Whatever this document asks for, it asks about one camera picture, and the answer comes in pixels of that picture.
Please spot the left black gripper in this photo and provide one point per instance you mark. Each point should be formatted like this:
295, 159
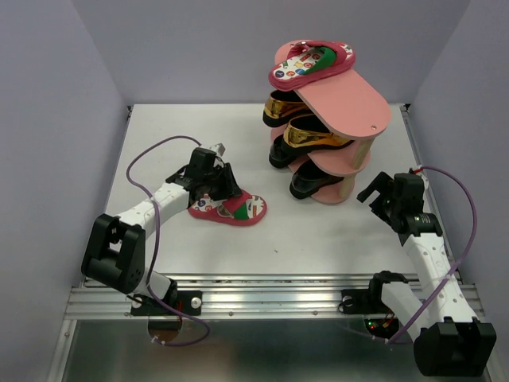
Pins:
231, 188

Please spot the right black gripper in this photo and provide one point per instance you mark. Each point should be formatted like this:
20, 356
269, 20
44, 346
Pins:
383, 184

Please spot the colourful red-strap sandal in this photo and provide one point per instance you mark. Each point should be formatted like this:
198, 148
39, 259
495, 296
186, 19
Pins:
244, 211

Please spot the black patent loafer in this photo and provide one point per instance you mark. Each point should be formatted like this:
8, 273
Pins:
309, 179
282, 154

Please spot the gold metallic loafer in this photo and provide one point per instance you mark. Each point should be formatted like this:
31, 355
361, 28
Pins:
306, 133
281, 107

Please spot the upturned pink sole sandal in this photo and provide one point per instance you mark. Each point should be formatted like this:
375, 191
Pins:
310, 61

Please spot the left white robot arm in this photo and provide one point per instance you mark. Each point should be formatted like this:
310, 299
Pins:
116, 250

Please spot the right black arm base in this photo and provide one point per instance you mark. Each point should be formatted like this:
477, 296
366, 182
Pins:
366, 300

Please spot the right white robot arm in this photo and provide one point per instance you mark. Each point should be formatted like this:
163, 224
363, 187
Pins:
448, 337

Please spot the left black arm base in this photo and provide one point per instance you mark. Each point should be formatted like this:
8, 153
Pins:
187, 301

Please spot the pink three-tier shoe shelf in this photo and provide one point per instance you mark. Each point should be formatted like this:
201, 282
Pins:
350, 107

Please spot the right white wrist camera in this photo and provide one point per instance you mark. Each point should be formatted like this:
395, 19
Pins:
419, 171

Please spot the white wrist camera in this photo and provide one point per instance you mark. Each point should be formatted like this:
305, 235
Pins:
219, 150
419, 171

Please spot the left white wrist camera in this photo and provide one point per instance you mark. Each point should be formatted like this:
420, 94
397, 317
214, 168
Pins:
219, 150

